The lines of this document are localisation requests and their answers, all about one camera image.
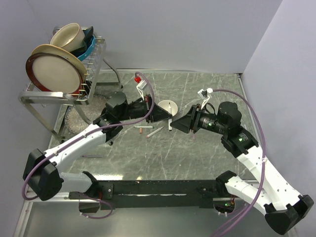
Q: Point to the black dish in rack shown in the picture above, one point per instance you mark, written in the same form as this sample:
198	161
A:
87	39

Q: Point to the black base bar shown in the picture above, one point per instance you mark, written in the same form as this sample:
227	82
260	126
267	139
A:
160	193

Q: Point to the large beige bowl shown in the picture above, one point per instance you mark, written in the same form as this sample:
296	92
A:
69	37

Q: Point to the metal dish rack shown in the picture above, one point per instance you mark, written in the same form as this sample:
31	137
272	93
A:
89	68

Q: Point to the beige plate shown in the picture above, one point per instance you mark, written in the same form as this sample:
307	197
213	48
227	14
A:
51	49

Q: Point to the aluminium rail frame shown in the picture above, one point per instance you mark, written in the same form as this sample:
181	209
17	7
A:
32	214

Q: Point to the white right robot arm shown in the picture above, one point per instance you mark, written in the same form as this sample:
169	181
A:
282	205

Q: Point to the white pen green end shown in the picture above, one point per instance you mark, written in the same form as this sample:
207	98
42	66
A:
144	127

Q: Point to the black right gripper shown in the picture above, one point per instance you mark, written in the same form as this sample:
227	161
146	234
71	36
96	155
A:
191	121

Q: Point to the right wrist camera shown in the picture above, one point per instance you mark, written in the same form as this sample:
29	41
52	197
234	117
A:
205	95

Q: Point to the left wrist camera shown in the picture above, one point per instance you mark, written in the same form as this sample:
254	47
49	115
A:
141	85

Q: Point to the white pen pink end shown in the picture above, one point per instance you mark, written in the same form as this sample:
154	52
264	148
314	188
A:
154	132

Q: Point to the red rimmed white plate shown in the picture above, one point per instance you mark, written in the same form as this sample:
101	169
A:
53	73

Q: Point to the small cream bowl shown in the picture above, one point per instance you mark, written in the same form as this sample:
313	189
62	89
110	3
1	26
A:
169	106

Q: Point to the blue dish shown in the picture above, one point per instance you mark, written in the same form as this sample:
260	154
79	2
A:
87	48

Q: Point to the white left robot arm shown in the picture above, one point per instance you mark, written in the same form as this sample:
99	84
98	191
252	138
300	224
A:
45	172

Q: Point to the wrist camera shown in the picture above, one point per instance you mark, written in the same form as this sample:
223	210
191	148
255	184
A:
141	85
205	95

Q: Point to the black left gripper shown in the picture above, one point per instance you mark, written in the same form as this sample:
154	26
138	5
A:
158	114

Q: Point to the speckled grey plate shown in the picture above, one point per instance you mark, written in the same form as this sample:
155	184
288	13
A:
73	121

